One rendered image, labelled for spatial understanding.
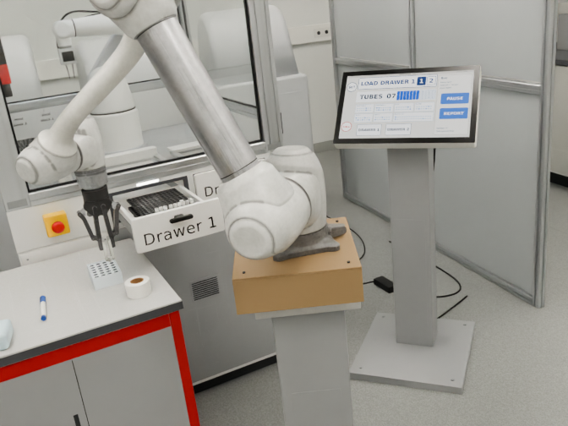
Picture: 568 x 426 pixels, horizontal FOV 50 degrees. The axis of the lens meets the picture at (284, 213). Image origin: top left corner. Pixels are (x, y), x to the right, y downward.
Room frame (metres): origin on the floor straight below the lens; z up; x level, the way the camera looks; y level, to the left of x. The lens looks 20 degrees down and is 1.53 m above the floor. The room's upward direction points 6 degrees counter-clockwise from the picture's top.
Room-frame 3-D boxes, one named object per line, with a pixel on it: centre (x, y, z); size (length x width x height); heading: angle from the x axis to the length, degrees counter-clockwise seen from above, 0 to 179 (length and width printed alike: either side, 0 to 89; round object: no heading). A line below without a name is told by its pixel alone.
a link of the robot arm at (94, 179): (1.76, 0.55, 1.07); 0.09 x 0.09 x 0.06
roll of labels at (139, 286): (1.58, 0.43, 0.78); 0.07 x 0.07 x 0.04
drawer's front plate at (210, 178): (2.22, 0.18, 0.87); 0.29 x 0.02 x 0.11; 115
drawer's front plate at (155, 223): (1.80, 0.33, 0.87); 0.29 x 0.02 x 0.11; 115
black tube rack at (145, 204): (1.98, 0.41, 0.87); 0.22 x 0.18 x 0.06; 25
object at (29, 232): (2.54, 0.63, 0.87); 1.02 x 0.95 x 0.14; 115
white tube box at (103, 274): (1.70, 0.56, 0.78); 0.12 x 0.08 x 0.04; 23
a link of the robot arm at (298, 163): (1.55, -0.03, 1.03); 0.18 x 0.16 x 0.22; 158
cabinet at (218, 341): (2.55, 0.63, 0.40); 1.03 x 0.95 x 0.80; 115
